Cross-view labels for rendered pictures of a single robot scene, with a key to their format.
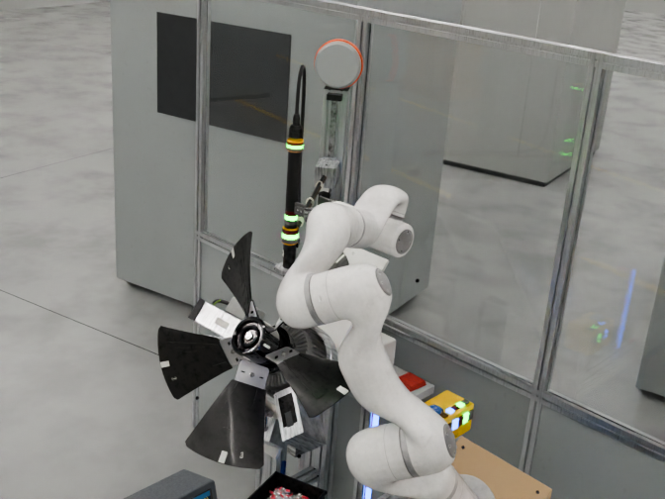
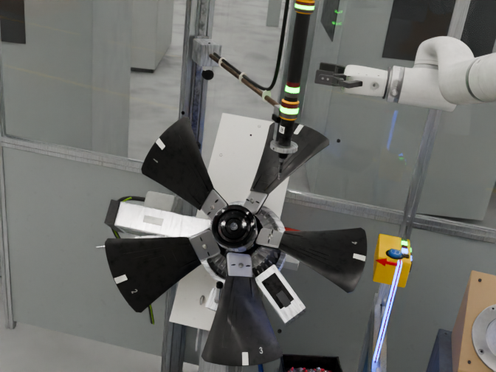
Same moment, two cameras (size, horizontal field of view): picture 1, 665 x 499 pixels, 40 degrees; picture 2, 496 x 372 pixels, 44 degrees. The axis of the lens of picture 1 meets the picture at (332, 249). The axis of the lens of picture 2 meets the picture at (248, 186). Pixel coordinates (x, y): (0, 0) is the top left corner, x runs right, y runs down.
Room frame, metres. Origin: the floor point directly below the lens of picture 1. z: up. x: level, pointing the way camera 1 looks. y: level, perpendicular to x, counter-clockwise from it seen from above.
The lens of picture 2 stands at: (1.08, 0.97, 1.99)
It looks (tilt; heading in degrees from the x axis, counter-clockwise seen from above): 25 degrees down; 327
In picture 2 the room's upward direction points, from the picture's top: 7 degrees clockwise
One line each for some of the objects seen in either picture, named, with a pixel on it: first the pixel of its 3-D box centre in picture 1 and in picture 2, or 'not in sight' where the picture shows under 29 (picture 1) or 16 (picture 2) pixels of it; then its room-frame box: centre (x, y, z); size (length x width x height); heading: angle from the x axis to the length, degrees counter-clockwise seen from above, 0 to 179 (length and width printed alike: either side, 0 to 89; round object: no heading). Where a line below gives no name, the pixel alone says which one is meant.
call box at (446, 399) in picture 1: (441, 421); (391, 261); (2.22, -0.35, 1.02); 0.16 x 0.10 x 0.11; 138
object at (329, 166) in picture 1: (327, 173); (205, 52); (2.87, 0.04, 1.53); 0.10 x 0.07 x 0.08; 173
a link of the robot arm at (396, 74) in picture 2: not in sight; (393, 84); (2.09, -0.06, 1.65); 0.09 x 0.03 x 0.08; 138
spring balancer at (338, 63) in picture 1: (338, 63); not in sight; (2.96, 0.02, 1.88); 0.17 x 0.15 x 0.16; 48
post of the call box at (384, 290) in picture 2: not in sight; (384, 287); (2.22, -0.35, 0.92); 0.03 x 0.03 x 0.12; 48
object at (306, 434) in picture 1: (299, 419); (280, 295); (2.23, 0.06, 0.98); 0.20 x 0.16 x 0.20; 138
